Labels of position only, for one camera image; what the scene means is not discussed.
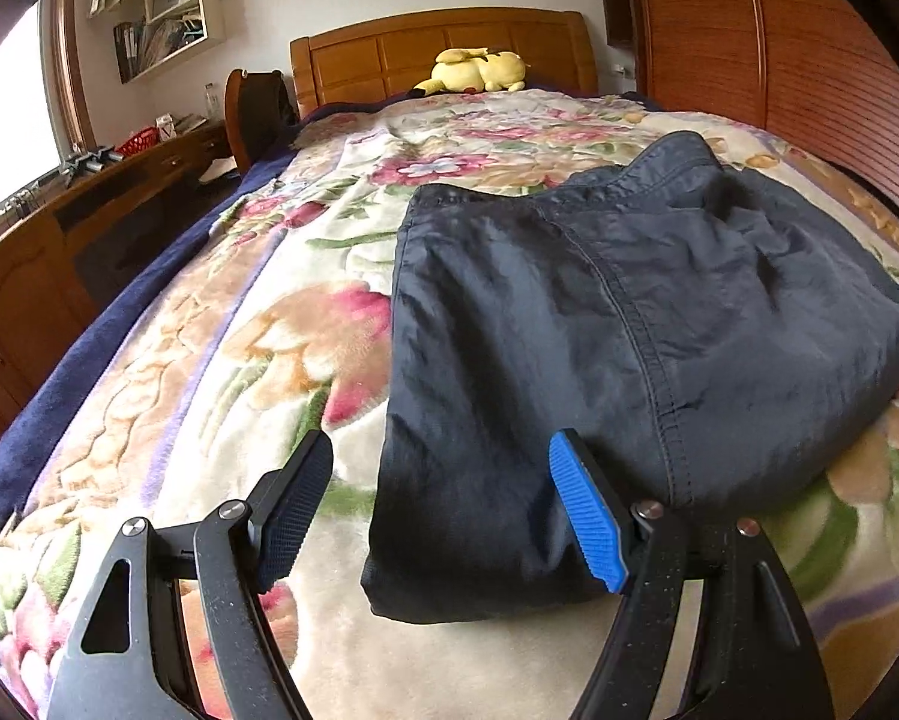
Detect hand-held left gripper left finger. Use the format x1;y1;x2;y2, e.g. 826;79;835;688
44;429;335;720

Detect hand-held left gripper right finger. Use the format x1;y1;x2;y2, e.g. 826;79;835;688
547;427;837;720

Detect dark navy pants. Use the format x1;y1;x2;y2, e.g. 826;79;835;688
359;131;899;625

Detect floral blanket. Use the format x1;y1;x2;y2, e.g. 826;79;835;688
0;86;899;720

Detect wooden desk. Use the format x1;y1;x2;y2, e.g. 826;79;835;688
0;120;233;481

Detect wooden chair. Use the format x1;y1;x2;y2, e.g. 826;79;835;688
224;69;298;173

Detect yellow plush toy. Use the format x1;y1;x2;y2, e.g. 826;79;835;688
410;47;529;97

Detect wooden headboard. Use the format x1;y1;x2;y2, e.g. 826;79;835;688
289;9;599;117

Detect window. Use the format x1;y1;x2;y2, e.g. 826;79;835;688
0;0;94;226

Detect row of binders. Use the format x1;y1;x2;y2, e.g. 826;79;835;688
114;21;146;82

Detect wooden louvred wardrobe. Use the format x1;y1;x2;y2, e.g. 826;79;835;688
592;0;899;226

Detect white wall shelf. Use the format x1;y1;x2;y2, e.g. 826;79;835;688
112;0;226;83

